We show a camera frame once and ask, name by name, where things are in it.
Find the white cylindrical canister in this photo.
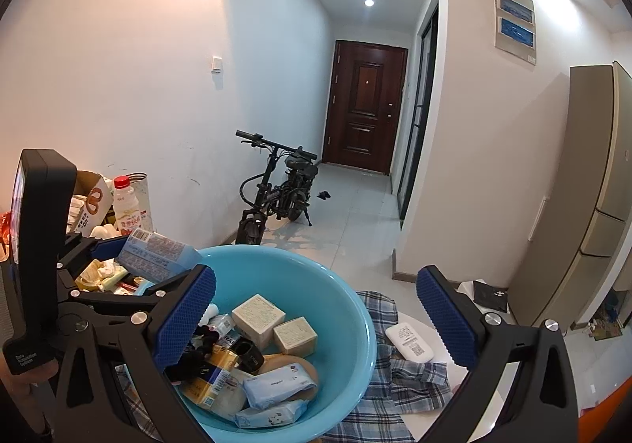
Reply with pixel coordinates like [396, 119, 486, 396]
[126, 171, 155, 233]

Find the blue plaid cloth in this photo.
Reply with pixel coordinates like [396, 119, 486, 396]
[113, 290, 457, 443]

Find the beige round pad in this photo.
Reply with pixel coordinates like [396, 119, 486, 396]
[259, 354, 319, 404]

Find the yellow packet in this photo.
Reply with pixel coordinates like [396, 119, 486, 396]
[74, 259, 107, 291]

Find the panda print tissue pack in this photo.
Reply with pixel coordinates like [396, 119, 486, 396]
[234, 398, 309, 429]

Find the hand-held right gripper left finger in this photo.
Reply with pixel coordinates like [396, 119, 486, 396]
[54, 264, 218, 443]

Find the cardboard snack box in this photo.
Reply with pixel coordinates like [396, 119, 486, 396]
[66, 171, 115, 237]

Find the red cap drink bottle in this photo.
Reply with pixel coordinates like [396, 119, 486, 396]
[113, 175, 144, 234]

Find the wet wipes pack pink label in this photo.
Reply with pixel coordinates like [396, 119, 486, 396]
[243, 362, 319, 410]

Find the black jar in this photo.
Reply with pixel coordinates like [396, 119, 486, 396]
[231, 338, 261, 372]

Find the beige refrigerator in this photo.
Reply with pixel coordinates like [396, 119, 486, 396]
[508, 60, 632, 330]

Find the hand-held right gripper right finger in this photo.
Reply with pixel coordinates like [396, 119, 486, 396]
[416, 265, 579, 443]

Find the gold and navy box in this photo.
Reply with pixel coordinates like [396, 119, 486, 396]
[180, 347, 238, 407]

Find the dark brown door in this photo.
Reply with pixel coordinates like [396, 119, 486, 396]
[322, 39, 409, 176]

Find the blue plastic basin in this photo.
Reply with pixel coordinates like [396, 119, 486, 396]
[135, 246, 378, 443]

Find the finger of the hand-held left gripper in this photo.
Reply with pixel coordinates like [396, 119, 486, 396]
[58, 233, 133, 272]
[58, 267, 204, 314]

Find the black scrunchie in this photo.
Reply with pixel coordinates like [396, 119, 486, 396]
[165, 325, 220, 385]

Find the black electric bike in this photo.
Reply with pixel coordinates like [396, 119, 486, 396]
[234, 130, 319, 246]

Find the blue tissue multipack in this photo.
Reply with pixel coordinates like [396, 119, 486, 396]
[116, 228, 203, 283]

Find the white wall fixture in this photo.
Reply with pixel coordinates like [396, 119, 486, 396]
[527, 196, 550, 241]

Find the person's left hand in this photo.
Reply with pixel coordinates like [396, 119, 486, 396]
[0, 359, 57, 421]

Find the colourful floor clutter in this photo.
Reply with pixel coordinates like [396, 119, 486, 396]
[573, 290, 630, 340]

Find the grey wall panel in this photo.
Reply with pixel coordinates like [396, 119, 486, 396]
[493, 0, 538, 65]

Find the black framed glass door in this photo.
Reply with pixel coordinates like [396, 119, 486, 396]
[397, 0, 440, 219]

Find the small white printed sachet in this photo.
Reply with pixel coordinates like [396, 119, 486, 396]
[210, 313, 238, 338]

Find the small beige box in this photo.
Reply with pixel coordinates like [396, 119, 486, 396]
[273, 317, 318, 356]

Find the large beige box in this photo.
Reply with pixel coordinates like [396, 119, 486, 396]
[232, 294, 287, 340]

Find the white power bank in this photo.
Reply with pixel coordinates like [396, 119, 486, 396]
[385, 322, 435, 364]

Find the row of white packets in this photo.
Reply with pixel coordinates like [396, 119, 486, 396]
[66, 196, 90, 233]

